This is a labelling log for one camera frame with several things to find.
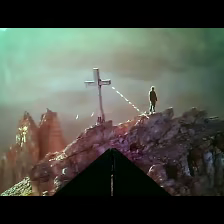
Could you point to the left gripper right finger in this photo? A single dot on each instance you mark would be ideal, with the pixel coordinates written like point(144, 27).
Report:
point(133, 181)

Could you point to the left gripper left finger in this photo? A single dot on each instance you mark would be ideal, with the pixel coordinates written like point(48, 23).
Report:
point(91, 181)

